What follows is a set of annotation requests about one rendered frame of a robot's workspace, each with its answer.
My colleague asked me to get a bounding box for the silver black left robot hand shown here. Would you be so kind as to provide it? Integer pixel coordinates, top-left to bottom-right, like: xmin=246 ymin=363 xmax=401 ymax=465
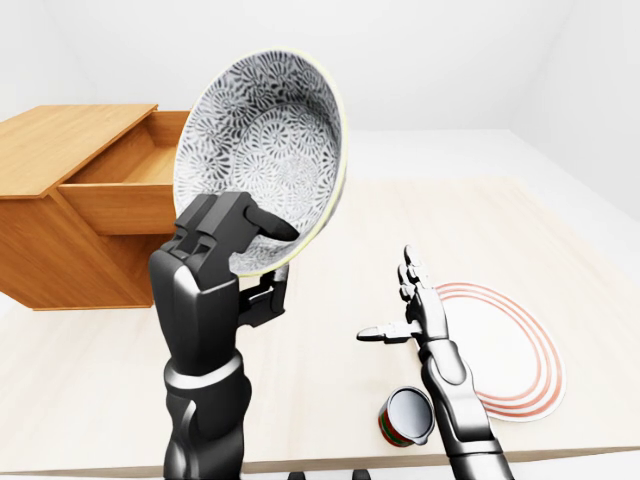
xmin=148 ymin=191 xmax=301 ymax=377

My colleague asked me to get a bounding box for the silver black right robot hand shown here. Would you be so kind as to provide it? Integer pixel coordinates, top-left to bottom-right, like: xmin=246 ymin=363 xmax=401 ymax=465
xmin=356 ymin=244 xmax=452 ymax=347

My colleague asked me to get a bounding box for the black white patterned bowl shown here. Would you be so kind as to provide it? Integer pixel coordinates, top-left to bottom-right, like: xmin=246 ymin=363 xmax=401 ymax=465
xmin=172 ymin=48 xmax=350 ymax=279

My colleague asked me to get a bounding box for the wooden cabinet drawer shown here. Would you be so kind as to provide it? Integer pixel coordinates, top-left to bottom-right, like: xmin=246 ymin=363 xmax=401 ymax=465
xmin=56 ymin=110 xmax=194 ymax=237

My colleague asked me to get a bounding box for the wooden cabinet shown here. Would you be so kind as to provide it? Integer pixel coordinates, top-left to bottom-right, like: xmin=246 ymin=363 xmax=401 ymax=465
xmin=0 ymin=103 xmax=194 ymax=312

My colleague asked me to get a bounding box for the white plate with red rings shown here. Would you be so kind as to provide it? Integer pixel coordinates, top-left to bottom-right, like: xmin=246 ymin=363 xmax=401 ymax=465
xmin=428 ymin=281 xmax=568 ymax=423

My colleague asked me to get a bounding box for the red green tin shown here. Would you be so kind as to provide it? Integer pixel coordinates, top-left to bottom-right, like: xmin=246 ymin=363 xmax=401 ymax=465
xmin=378 ymin=385 xmax=436 ymax=448

